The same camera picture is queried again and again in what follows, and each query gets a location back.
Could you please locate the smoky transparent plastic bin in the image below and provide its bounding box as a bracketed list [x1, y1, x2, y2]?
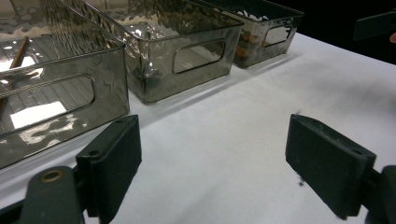
[192, 0, 305, 70]
[60, 0, 245, 105]
[0, 0, 131, 171]

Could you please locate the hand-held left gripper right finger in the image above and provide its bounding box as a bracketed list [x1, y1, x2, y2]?
[285, 113, 378, 221]

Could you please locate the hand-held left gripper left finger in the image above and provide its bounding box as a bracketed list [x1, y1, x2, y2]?
[76, 114, 143, 224]

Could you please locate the brown wooden chopstick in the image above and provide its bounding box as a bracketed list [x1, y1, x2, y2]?
[0, 35, 31, 119]

